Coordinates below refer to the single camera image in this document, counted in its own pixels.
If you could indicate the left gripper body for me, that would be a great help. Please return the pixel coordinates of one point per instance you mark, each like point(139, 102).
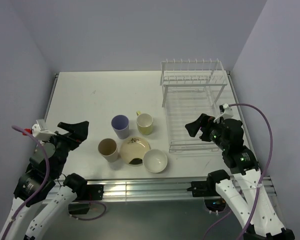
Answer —
point(62, 143)

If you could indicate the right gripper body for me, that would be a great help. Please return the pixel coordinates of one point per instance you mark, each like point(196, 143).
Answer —
point(211, 132)

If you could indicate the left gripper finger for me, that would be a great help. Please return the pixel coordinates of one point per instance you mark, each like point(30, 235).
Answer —
point(78, 137)
point(80, 128)

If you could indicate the yellow-green mug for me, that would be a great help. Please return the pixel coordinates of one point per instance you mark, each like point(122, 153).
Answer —
point(145, 123)

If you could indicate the white ceramic bowl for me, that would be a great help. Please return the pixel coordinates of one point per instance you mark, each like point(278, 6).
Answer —
point(155, 161)

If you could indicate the cream floral plate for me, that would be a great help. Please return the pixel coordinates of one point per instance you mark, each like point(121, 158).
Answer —
point(133, 150)

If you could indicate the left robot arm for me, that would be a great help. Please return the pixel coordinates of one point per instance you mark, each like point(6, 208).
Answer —
point(45, 167)

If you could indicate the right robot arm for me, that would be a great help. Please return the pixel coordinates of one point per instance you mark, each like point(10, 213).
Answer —
point(243, 190)

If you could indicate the beige plastic cup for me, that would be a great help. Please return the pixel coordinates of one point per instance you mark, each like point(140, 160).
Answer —
point(108, 149)

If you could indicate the purple plastic cup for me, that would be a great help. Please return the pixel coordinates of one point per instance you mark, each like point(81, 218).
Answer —
point(120, 124)

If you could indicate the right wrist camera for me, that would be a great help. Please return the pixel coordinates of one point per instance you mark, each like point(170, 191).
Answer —
point(226, 112)

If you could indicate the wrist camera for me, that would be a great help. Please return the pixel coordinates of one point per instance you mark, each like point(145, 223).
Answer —
point(226, 112)
point(40, 130)

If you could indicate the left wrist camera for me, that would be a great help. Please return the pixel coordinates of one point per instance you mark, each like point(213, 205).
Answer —
point(40, 130)

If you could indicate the white wire dish rack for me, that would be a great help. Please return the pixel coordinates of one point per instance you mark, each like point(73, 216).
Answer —
point(190, 88)

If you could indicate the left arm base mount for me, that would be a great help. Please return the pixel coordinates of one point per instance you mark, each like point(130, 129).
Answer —
point(90, 192)

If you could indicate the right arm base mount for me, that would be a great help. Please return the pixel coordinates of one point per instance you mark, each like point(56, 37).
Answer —
point(200, 189)

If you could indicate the aluminium front rail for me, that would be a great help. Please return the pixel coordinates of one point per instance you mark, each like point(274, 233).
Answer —
point(145, 190)

